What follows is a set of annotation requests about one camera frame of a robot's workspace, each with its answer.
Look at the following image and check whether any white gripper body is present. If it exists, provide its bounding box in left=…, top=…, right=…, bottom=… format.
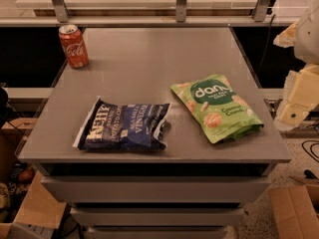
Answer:
left=274, top=64, right=319, bottom=131

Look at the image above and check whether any blue potato chip bag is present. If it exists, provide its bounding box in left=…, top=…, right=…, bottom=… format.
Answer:
left=73, top=99, right=170, bottom=151

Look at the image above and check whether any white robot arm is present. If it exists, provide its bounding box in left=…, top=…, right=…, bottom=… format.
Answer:
left=274, top=0, right=319, bottom=131

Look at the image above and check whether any green rice crisps bag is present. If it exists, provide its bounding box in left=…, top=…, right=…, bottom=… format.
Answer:
left=170, top=75, right=263, bottom=143

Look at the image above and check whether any red coke can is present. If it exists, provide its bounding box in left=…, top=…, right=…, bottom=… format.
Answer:
left=59, top=25, right=89, bottom=69

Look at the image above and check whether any cardboard box right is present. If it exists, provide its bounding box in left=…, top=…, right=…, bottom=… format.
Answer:
left=268, top=185, right=319, bottom=239

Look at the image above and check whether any cardboard box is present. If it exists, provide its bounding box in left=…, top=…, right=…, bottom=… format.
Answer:
left=268, top=185, right=319, bottom=239
left=0, top=172, right=66, bottom=239

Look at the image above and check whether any grey drawer cabinet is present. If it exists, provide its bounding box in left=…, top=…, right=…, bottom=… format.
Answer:
left=20, top=28, right=291, bottom=239

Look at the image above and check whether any cardboard box left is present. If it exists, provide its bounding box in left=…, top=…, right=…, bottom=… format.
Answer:
left=0, top=172, right=66, bottom=239

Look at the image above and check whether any black cable on floor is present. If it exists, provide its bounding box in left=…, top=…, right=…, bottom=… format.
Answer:
left=301, top=139, right=319, bottom=163

